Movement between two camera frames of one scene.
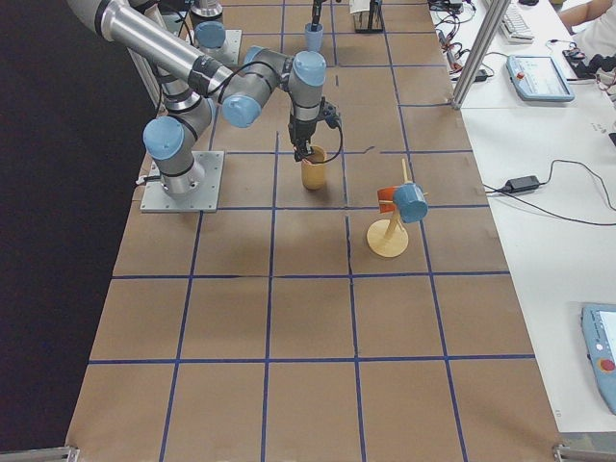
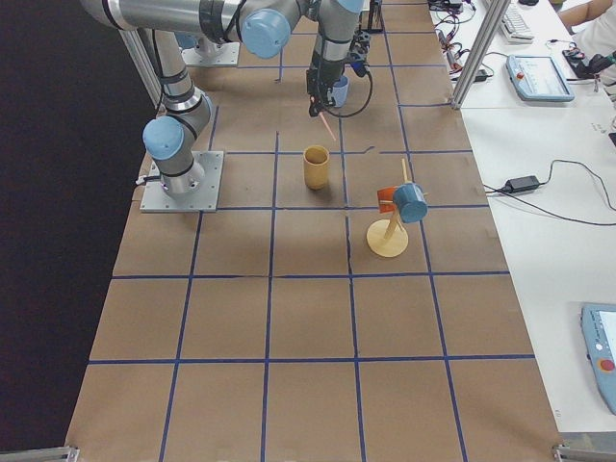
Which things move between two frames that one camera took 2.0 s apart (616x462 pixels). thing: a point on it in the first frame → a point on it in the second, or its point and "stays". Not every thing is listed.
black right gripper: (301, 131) → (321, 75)
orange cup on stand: (386, 193) stays
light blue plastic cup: (314, 38) → (340, 90)
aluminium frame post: (480, 53) stays
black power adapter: (522, 184) stays
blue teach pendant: (539, 78) stays
